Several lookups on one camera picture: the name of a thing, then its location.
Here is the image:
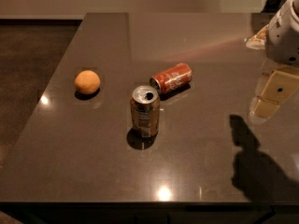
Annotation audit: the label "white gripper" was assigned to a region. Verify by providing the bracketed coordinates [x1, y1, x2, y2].
[246, 0, 299, 119]

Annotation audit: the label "red coke can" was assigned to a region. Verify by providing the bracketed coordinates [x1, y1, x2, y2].
[149, 63, 192, 95]

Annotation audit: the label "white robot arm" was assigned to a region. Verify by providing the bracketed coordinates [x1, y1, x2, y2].
[246, 0, 299, 120]

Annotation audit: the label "brown upright soda can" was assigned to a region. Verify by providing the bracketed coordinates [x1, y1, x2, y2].
[130, 85, 160, 138]

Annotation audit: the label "orange fruit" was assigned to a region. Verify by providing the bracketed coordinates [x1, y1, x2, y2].
[75, 70, 101, 95]

